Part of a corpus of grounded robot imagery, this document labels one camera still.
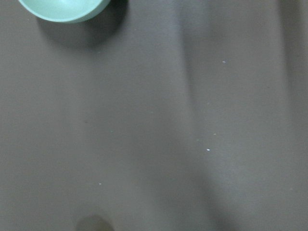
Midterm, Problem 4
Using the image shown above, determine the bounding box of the mint green bowl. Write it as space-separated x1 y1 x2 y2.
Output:
19 0 110 24

